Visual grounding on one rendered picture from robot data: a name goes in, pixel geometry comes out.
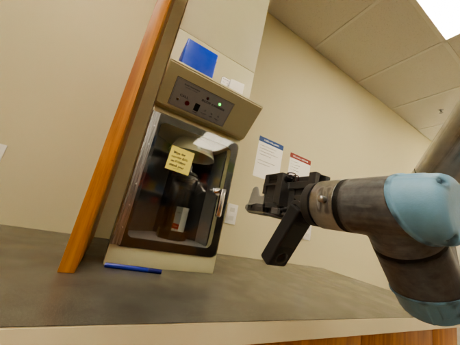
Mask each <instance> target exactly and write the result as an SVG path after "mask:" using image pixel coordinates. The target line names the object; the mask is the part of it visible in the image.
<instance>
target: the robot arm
mask: <svg viewBox="0 0 460 345"><path fill-rule="evenodd" d="M289 173H292V174H295V175H289ZM297 176H298V175H296V173H294V172H288V173H287V174H286V173H284V172H280V173H276V174H271V175H266V178H265V181H264V186H263V191H262V194H264V195H263V196H260V194H259V188H258V187H257V186H256V187H254V188H253V191H252V193H251V197H250V199H249V202H248V204H246V205H245V209H246V211H247V212H248V213H252V214H257V215H262V216H269V217H272V218H277V219H280V220H281V222H280V223H279V225H278V227H277V228H276V230H275V232H274V233H273V235H272V237H271V239H270V240H269V242H268V244H267V245H266V247H265V249H264V251H263V252H262V254H261V257H262V259H263V260H264V261H265V263H266V264H267V265H272V266H285V265H286V264H287V262H288V261H289V259H290V257H291V256H292V254H293V252H294V251H295V250H296V247H297V246H298V245H299V243H300V241H301V240H302V239H303V236H304V235H305V234H306V232H307V230H308V228H309V227H310V225H312V226H315V227H321V228H323V229H330V230H334V231H343V232H348V233H357V234H362V235H366V236H368V237H369V240H370V242H371V245H372V247H373V249H374V252H375V253H376V256H377V258H378V260H379V263H380V265H381V267H382V269H383V272H384V273H385V276H386V277H387V280H388V282H389V288H390V290H391V291H392V292H393V293H394V294H395V295H396V298H397V299H398V302H399V303H400V305H401V306H402V308H403V309H404V310H405V311H406V312H407V313H409V314H410V315H412V316H413V317H414V318H416V319H418V320H420V321H423V322H425V323H428V324H432V325H434V326H435V325H437V326H441V327H450V326H455V325H458V324H460V265H459V259H458V255H457V250H456V246H459V245H460V99H459V101H458V102H457V104H456V105H455V107H454V108H453V110H452V111H451V113H450V115H449V116H448V118H447V119H446V121H445V122H444V124H443V125H442V127H441V129H440V130H439V131H438V133H437V135H436V136H435V137H434V139H433V141H432V142H431V144H430V145H429V147H428V149H427V150H426V151H425V153H424V155H423V156H422V157H421V159H420V161H419V162H418V164H417V165H416V167H415V168H414V169H413V171H412V173H408V174H406V173H396V174H393V175H388V176H380V177H364V178H355V179H338V180H330V179H331V178H330V177H328V176H325V175H321V174H320V173H319V172H310V173H309V176H306V177H299V176H298V177H297Z"/></svg>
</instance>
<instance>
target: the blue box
mask: <svg viewBox="0 0 460 345"><path fill-rule="evenodd" d="M217 59H218V55H216V54H215V53H213V52H211V51H210V50H208V49H206V48H205V47H203V46H201V45H200V44H198V43H197V42H195V41H193V40H191V39H190V38H188V40H187V42H186V45H185V47H184V48H183V51H182V53H181V55H180V57H179V61H180V62H183V63H184V64H186V65H188V66H190V67H192V68H193V69H195V70H197V71H199V72H201V73H203V74H204V75H207V76H208V77H211V78H213V75H214V70H215V67H216V63H217Z"/></svg>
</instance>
